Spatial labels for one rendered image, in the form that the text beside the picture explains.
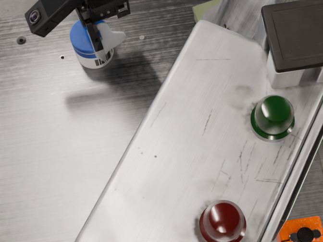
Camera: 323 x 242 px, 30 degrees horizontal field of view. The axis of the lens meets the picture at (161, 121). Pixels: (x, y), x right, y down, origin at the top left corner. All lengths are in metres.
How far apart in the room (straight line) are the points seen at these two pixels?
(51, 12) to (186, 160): 0.63
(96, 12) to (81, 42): 0.11
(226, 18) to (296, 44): 0.30
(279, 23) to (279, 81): 0.03
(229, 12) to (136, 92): 0.48
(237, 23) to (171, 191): 0.33
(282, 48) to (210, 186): 0.09
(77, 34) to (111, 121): 0.16
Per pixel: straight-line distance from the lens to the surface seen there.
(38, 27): 0.97
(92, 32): 0.99
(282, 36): 0.37
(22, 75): 1.14
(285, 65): 0.36
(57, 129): 1.08
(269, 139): 0.36
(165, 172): 0.35
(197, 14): 1.07
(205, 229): 0.33
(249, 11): 0.61
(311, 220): 0.64
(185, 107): 0.37
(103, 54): 1.05
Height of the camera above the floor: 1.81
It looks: 67 degrees down
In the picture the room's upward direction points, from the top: 7 degrees counter-clockwise
